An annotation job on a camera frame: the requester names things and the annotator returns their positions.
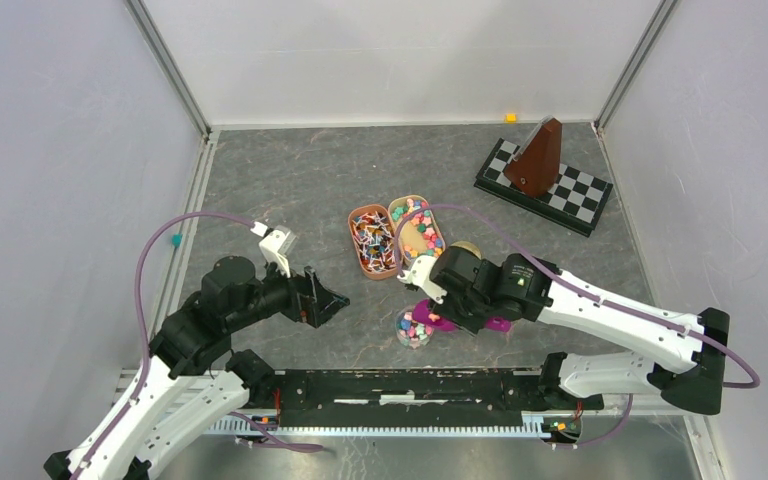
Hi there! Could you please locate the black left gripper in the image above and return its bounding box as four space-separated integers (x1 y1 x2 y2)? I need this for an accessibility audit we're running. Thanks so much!
228 250 350 331

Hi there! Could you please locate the gold round lid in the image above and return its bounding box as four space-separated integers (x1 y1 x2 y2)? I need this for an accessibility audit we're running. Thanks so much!
450 240 483 259

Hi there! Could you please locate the magenta plastic scoop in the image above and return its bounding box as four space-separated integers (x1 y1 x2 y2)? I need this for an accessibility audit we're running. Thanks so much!
411 299 512 333

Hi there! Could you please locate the clear round plastic jar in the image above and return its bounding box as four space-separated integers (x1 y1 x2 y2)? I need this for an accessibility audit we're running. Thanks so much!
394 309 434 349

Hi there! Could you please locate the beige tray of star candies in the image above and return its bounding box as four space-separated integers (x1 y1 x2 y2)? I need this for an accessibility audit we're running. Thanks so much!
388 195 447 265

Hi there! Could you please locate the orange tray of lollipops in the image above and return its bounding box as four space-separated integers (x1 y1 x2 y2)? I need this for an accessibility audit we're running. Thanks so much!
347 204 399 280

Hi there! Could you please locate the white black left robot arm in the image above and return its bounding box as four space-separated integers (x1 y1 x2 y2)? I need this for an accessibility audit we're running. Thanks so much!
44 256 350 479

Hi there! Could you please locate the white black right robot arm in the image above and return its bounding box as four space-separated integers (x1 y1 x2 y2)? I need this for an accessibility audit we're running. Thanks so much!
402 247 730 415

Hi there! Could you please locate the brown wooden metronome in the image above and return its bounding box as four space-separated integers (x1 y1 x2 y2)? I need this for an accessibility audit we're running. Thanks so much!
503 116 563 198

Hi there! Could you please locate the black white chessboard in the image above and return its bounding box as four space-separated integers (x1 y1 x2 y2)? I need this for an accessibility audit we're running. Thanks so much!
473 137 615 238

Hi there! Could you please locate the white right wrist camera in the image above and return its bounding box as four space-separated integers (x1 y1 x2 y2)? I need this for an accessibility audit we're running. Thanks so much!
396 255 447 304

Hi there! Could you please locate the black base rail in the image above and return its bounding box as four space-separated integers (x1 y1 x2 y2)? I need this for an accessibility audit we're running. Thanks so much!
244 368 604 428

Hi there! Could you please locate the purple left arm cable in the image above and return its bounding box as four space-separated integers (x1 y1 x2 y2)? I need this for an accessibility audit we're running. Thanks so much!
69 211 269 480

